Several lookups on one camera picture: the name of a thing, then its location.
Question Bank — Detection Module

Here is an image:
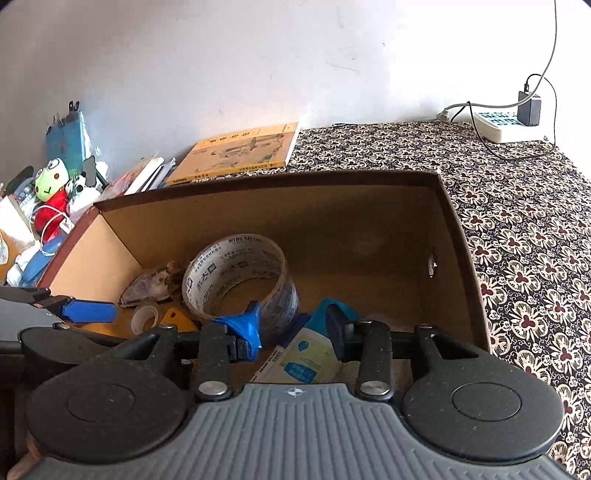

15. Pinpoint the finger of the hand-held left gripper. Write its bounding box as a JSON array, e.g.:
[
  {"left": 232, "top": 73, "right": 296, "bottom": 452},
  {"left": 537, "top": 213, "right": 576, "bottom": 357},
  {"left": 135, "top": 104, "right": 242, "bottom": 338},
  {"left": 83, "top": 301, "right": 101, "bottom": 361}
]
[
  {"left": 34, "top": 295, "right": 117, "bottom": 325},
  {"left": 0, "top": 286, "right": 51, "bottom": 305}
]

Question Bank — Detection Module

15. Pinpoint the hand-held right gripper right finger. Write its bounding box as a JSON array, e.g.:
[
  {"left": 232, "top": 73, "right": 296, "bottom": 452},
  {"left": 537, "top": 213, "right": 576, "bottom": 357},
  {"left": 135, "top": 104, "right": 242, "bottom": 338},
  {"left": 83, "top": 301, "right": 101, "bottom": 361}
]
[{"left": 325, "top": 305, "right": 483, "bottom": 401}]

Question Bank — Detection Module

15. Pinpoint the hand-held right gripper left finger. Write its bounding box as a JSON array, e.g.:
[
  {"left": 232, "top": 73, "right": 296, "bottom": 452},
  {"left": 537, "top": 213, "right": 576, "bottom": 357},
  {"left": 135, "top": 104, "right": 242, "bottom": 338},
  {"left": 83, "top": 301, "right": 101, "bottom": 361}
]
[{"left": 108, "top": 300, "right": 264, "bottom": 401}]

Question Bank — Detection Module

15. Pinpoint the white tube with blue cap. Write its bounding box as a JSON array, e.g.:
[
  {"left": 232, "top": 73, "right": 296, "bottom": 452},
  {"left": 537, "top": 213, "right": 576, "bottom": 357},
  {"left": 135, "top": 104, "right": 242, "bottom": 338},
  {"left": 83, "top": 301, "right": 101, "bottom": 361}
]
[{"left": 276, "top": 299, "right": 365, "bottom": 385}]

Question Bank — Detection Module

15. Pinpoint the blue capped marker pen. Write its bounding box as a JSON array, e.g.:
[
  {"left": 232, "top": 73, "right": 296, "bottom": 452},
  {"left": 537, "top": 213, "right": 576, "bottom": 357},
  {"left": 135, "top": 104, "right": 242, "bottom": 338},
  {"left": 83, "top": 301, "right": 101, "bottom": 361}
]
[{"left": 250, "top": 313, "right": 311, "bottom": 384}]

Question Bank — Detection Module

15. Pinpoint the printed packing tape roll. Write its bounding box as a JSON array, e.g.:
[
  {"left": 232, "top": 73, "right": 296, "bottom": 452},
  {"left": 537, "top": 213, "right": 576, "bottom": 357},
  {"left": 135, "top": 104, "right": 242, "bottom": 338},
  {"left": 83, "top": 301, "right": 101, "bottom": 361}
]
[{"left": 181, "top": 234, "right": 300, "bottom": 334}]

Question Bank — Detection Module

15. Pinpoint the brown cardboard shoe box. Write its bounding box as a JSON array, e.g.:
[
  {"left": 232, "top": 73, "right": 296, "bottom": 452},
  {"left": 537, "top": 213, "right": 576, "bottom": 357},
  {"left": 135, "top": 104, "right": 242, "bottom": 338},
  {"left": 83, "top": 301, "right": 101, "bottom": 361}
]
[{"left": 36, "top": 170, "right": 491, "bottom": 385}]

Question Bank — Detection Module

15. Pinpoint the blue packet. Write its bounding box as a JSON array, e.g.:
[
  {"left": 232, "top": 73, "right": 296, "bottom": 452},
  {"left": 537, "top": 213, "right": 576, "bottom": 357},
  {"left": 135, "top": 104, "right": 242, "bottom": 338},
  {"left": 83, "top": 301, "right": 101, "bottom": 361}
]
[{"left": 18, "top": 231, "right": 65, "bottom": 284}]

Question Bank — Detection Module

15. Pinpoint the small clear tape roll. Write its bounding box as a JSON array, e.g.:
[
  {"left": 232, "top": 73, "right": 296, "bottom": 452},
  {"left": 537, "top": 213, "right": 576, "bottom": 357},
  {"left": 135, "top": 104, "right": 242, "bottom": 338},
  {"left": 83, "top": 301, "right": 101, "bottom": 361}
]
[{"left": 130, "top": 300, "right": 161, "bottom": 335}]

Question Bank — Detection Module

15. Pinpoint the clear plastic bag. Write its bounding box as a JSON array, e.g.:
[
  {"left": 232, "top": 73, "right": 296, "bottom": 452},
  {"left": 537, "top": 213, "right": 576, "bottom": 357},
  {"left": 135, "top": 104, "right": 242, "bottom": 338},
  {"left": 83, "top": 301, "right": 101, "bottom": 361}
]
[{"left": 119, "top": 268, "right": 174, "bottom": 308}]

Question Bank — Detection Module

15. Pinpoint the white packet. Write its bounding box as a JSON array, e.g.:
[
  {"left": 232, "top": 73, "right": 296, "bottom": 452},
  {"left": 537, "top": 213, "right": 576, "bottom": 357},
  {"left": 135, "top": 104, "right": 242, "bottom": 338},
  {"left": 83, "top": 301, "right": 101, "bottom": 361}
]
[{"left": 0, "top": 196, "right": 38, "bottom": 264}]

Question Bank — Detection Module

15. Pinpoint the yellow plastic gadget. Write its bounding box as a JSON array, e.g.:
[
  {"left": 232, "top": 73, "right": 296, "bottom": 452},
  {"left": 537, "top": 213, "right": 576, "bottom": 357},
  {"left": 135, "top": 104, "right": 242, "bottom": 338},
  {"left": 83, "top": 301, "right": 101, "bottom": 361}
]
[{"left": 159, "top": 307, "right": 201, "bottom": 333}]

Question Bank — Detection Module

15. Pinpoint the green frog plush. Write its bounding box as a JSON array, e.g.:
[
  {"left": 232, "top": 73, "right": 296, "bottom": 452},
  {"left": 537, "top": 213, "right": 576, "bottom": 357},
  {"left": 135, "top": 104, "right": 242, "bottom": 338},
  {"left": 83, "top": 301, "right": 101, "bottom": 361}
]
[{"left": 31, "top": 158, "right": 71, "bottom": 232}]

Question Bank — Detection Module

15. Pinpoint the panda plush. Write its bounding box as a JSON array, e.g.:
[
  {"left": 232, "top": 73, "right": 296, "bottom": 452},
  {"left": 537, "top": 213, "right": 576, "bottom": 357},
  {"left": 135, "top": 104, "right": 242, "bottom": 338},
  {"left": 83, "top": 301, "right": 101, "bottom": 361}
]
[{"left": 65, "top": 173, "right": 100, "bottom": 217}]

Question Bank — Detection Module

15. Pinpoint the black flat device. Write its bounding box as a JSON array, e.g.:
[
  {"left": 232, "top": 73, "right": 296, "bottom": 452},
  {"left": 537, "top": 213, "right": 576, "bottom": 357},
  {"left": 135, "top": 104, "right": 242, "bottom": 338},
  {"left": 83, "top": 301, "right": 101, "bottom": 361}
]
[{"left": 82, "top": 156, "right": 109, "bottom": 190}]

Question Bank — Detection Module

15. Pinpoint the pile of thin books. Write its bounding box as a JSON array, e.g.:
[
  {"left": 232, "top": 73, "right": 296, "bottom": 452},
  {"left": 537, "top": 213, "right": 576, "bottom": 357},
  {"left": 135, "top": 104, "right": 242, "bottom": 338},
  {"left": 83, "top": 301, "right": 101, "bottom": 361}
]
[{"left": 99, "top": 156, "right": 177, "bottom": 197}]

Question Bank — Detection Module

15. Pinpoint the blue bag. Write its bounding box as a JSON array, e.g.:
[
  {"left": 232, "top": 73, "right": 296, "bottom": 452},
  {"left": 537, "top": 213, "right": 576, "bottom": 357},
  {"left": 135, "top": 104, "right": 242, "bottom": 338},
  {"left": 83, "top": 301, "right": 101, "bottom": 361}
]
[{"left": 45, "top": 100, "right": 92, "bottom": 174}]

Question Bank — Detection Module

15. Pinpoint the yellow book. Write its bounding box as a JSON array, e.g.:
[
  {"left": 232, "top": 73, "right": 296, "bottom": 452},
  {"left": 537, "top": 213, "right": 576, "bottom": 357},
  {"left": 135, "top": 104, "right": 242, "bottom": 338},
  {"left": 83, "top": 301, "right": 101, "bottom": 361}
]
[{"left": 165, "top": 122, "right": 301, "bottom": 186}]

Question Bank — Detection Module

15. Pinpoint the floral patterned blanket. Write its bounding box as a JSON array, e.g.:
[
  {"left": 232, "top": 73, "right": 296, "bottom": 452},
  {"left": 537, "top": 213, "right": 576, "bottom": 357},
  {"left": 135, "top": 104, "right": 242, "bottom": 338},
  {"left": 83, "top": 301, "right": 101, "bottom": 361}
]
[{"left": 286, "top": 121, "right": 591, "bottom": 478}]

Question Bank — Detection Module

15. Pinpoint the white power strip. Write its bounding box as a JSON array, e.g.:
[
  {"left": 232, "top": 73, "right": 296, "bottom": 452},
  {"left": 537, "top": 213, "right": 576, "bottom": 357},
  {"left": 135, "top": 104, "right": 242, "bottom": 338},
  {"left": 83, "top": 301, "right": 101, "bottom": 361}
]
[{"left": 475, "top": 111, "right": 541, "bottom": 143}]

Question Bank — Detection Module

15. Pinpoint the black charger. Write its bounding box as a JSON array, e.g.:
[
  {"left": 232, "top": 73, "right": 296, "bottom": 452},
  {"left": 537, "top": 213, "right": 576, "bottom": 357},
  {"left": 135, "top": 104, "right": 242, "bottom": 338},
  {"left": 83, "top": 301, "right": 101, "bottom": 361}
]
[{"left": 517, "top": 91, "right": 542, "bottom": 126}]

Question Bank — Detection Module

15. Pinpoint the white cable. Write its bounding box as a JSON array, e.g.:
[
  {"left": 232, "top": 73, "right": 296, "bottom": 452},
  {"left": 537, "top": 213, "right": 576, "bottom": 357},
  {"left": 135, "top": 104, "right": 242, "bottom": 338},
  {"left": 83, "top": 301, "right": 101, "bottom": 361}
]
[{"left": 39, "top": 208, "right": 75, "bottom": 256}]

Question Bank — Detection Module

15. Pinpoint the white power cord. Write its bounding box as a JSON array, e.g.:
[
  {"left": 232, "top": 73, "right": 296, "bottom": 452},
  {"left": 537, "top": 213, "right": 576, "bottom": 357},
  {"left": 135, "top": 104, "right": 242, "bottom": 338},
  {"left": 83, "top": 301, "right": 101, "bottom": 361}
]
[{"left": 436, "top": 104, "right": 481, "bottom": 123}]

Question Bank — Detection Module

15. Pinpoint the black cable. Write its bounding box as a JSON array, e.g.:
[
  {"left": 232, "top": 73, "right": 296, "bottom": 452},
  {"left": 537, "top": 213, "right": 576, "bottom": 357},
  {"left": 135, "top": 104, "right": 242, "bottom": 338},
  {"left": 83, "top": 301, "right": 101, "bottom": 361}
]
[{"left": 468, "top": 76, "right": 557, "bottom": 160}]

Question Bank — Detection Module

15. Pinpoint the grey charger cable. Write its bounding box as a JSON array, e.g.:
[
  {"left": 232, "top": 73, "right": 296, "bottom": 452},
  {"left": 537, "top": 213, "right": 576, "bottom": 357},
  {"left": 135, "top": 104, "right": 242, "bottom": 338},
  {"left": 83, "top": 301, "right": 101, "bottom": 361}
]
[{"left": 524, "top": 0, "right": 559, "bottom": 93}]

